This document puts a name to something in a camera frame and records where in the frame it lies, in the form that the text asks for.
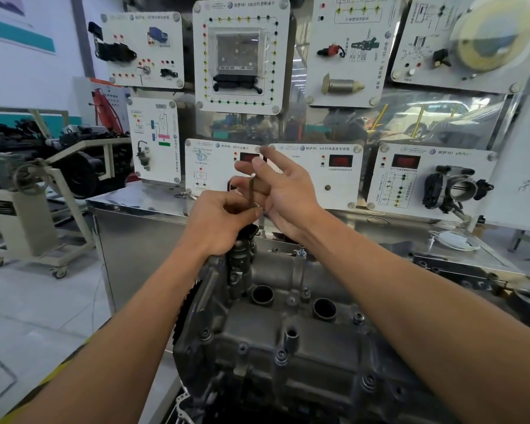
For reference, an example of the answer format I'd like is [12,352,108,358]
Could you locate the person's right hand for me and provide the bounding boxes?
[229,145,323,243]

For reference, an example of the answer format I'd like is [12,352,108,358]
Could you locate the person's left hand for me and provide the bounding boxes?
[181,189,264,257]

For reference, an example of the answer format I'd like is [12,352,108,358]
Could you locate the grey metal engine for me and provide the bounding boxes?
[172,224,530,424]

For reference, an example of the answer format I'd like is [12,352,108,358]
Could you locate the person's right forearm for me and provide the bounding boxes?
[300,211,530,424]

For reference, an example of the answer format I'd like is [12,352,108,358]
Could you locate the person's left forearm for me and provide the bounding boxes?
[0,242,208,424]

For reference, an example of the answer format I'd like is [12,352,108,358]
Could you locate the black engine on trolley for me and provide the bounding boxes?
[0,118,133,197]

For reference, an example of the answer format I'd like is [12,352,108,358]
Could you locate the engine on beige stand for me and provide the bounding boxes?
[0,110,131,280]

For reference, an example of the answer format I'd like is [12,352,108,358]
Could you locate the white panel black lever sensor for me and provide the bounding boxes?
[184,138,266,201]

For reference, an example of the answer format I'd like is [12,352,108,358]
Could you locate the white panel curve graph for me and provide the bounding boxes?
[267,143,364,211]

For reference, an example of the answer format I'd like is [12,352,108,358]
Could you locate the white panel green red labels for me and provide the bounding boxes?
[127,97,181,185]

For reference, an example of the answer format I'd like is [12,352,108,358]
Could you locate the white panel throttle body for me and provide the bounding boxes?
[366,143,499,224]

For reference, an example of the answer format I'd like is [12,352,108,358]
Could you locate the white sensor training panel board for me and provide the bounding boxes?
[86,0,530,314]

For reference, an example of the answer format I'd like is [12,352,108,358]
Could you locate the white panel control module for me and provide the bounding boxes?
[192,0,291,116]

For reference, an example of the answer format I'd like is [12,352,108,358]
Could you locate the white panel brass filter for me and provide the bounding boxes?
[304,0,403,109]

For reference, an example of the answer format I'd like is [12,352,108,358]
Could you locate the red hoist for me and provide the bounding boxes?
[90,88,127,135]

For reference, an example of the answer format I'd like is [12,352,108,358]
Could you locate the clear cased control module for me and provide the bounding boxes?
[207,28,270,95]

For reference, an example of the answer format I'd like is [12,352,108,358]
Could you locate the black throttle body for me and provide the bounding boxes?
[422,165,495,215]

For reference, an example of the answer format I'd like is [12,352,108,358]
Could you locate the small grey handwheel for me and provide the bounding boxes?
[13,158,49,195]

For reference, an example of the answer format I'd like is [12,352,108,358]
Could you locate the white panel yellow disc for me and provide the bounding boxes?
[389,0,530,94]

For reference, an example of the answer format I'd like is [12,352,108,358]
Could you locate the black accelerator pedal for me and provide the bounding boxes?
[88,21,138,63]

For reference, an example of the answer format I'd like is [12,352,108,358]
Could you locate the large whiteboard on stand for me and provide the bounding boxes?
[476,79,530,237]

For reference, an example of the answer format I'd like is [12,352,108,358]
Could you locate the yellow blue disc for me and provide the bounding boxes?
[449,0,530,74]

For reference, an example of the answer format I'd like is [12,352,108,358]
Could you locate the grey wall cabinet orange strip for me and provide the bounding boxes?
[72,77,131,128]

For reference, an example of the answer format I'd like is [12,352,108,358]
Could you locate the teal striped wall poster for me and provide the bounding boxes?
[0,0,57,56]

